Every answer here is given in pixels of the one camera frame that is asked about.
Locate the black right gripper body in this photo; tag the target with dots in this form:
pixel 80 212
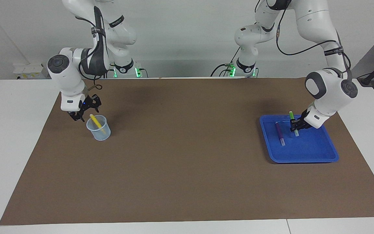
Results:
pixel 85 104

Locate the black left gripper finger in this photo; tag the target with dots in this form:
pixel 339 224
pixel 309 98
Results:
pixel 295 121
pixel 296 127

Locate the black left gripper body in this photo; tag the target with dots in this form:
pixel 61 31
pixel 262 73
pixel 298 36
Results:
pixel 305 120

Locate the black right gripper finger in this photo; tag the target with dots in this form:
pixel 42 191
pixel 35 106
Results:
pixel 76 117
pixel 96 100

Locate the green marker pen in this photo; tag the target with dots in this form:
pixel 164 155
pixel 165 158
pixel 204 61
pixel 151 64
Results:
pixel 291 114

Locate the purple marker pen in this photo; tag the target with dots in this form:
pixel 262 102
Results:
pixel 279 131

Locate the yellow marker pen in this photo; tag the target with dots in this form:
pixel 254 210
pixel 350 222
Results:
pixel 96 123

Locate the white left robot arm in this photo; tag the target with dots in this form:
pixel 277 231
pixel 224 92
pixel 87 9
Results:
pixel 330 94

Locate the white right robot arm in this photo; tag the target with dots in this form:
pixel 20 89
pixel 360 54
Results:
pixel 67 74

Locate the blue plastic tray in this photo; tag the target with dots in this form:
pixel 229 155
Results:
pixel 307 149

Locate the clear plastic cup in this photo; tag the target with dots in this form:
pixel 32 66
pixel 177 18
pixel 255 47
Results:
pixel 101 135

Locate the brown table mat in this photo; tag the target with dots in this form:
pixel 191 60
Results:
pixel 187 182

